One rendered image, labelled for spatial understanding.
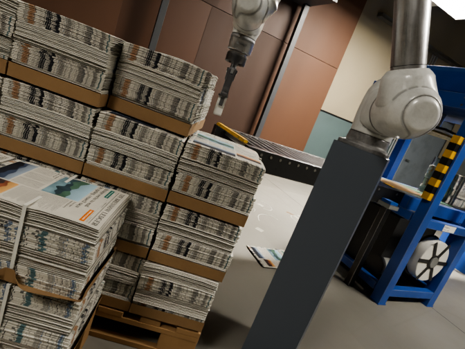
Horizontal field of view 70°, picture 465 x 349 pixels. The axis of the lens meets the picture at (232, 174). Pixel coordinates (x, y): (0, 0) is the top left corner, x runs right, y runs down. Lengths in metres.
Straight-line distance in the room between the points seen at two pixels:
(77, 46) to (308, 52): 4.76
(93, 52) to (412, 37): 0.94
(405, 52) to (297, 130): 4.70
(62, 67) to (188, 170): 0.50
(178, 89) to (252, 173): 0.37
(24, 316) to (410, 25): 1.34
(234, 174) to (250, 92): 4.13
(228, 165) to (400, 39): 0.64
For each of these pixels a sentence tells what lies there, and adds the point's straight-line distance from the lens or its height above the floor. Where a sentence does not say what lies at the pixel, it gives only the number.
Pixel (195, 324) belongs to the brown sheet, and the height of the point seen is 0.18.
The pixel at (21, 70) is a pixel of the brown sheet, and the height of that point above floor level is 0.86.
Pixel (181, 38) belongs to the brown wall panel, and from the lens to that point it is 4.80.
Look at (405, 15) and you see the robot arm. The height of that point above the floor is 1.40.
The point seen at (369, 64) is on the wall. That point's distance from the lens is 6.59.
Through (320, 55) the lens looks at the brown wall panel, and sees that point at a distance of 5.78.
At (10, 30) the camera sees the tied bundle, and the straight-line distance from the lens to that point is 1.25.
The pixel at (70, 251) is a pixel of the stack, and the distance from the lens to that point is 0.96.
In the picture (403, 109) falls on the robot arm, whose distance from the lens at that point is 1.07.
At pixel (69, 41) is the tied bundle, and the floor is 1.00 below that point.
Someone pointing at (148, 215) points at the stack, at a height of 0.54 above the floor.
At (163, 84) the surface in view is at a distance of 1.13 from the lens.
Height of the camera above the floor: 1.02
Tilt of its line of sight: 13 degrees down
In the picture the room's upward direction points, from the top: 21 degrees clockwise
